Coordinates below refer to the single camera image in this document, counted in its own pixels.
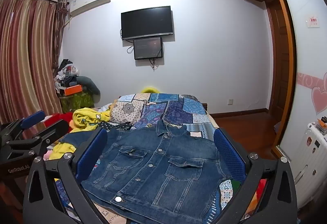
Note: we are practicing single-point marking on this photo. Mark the small black monitor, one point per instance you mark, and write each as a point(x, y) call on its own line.
point(148, 48)

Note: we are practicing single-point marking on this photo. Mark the pale plastic bag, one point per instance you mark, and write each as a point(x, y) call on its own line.
point(277, 128)

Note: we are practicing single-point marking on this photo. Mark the white wall socket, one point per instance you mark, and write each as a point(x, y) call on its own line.
point(230, 101)

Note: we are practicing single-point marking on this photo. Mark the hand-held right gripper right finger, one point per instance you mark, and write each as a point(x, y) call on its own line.
point(227, 152)

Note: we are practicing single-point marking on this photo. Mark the wooden door frame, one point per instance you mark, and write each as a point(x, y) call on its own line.
point(283, 60)

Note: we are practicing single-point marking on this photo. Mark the dark grey cushion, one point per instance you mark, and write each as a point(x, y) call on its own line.
point(89, 83)

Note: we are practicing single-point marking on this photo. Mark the blue denim jacket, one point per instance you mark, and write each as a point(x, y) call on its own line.
point(158, 167)

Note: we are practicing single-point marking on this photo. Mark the yellow plush toy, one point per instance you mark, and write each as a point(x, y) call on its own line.
point(150, 90)

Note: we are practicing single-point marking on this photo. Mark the blue patchwork bedspread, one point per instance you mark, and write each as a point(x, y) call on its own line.
point(178, 109)

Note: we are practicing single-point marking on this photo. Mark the pile of mixed clothes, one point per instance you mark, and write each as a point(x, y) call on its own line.
point(65, 73)

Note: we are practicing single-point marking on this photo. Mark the white sliding wardrobe door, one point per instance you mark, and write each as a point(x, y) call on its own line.
point(306, 60)

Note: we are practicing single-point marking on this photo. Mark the black wall television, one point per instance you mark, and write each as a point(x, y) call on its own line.
point(147, 22)

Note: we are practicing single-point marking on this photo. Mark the yellow printed cloth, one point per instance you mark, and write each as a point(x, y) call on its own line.
point(84, 118)

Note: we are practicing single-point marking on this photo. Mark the navy patterned cloth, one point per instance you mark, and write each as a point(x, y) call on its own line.
point(115, 125)

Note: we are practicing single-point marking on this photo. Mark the red cloth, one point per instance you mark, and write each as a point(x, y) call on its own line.
point(63, 116)

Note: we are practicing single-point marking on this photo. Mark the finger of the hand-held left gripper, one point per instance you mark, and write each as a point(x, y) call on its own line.
point(33, 118)
point(53, 130)

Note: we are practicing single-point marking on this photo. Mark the white air conditioner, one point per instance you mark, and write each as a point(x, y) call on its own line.
point(89, 0)

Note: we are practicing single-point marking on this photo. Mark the white radiator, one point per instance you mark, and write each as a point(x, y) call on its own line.
point(309, 152)

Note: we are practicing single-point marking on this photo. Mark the orange box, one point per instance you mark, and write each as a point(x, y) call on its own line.
point(74, 90)

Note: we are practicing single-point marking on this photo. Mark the green patterned cover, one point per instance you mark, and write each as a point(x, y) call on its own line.
point(76, 102)

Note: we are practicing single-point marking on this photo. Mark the striped brown curtain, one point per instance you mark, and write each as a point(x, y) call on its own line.
point(25, 60)

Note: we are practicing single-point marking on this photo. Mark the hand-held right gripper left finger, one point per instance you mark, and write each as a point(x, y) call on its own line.
point(95, 155)

